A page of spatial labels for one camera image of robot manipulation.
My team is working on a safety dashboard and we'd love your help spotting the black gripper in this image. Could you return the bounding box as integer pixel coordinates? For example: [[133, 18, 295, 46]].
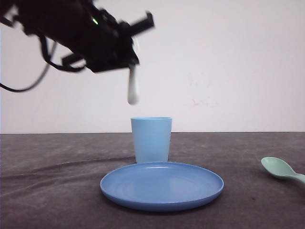
[[61, 9, 154, 73]]

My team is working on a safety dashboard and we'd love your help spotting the blue plastic plate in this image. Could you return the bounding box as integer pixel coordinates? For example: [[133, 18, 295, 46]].
[[100, 162, 224, 212]]

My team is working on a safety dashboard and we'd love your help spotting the light blue plastic cup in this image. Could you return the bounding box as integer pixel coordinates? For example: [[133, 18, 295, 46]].
[[131, 117, 172, 163]]

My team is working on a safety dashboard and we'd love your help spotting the black cable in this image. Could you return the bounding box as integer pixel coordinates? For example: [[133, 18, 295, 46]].
[[0, 35, 84, 93]]

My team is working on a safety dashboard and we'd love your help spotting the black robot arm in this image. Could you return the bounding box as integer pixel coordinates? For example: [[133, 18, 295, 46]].
[[0, 0, 154, 73]]

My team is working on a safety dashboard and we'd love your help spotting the mint green plastic spoon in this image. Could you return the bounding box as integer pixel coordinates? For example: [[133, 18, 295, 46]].
[[261, 156, 305, 184]]

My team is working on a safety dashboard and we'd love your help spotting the white plastic fork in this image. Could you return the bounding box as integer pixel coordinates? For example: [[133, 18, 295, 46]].
[[127, 35, 140, 105]]

